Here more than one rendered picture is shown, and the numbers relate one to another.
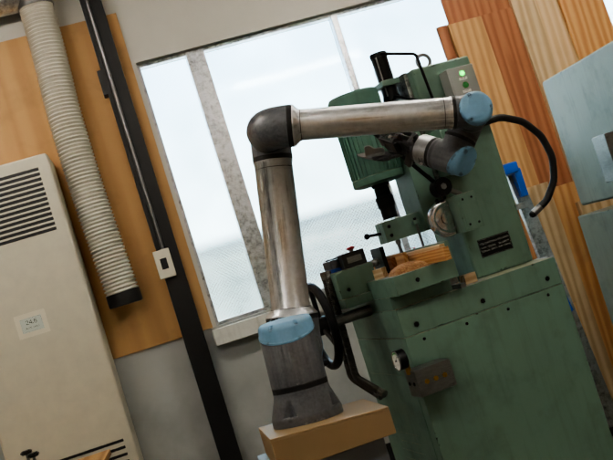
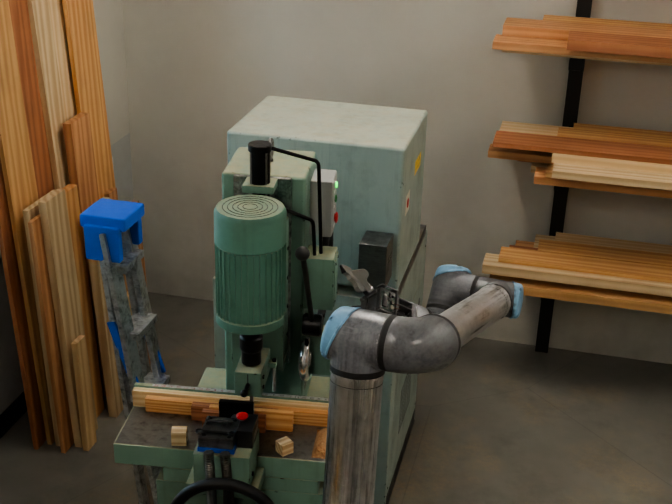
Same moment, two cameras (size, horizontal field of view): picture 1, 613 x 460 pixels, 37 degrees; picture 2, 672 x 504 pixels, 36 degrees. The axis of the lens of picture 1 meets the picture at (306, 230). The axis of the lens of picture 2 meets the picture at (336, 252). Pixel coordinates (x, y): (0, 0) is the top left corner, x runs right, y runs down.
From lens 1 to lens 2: 302 cm
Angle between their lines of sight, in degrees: 70
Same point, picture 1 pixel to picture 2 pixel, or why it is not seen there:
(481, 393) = not seen: outside the picture
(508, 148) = (15, 137)
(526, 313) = not seen: hidden behind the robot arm
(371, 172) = (277, 318)
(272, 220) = (370, 455)
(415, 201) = (273, 337)
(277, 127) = (451, 355)
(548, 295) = not seen: hidden behind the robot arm
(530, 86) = (27, 50)
